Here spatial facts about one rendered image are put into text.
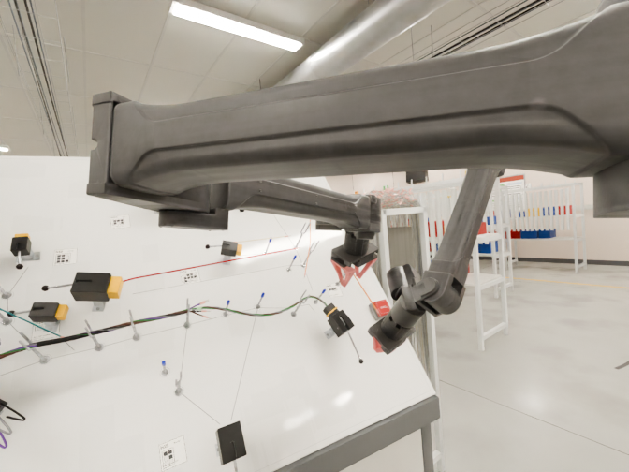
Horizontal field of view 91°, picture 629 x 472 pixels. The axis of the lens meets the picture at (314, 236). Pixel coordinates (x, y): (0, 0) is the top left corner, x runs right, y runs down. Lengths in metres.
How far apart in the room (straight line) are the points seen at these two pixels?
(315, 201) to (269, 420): 0.58
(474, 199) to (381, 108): 0.59
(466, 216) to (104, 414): 0.86
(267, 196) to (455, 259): 0.42
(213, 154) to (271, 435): 0.74
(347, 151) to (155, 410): 0.76
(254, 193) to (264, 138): 0.19
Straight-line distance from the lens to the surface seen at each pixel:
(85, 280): 0.87
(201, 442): 0.84
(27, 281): 1.03
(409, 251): 1.81
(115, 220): 1.09
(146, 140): 0.25
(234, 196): 0.35
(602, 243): 8.76
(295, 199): 0.42
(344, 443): 0.92
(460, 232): 0.70
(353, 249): 0.71
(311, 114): 0.18
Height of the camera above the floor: 1.41
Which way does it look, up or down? 3 degrees down
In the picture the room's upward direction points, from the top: 5 degrees counter-clockwise
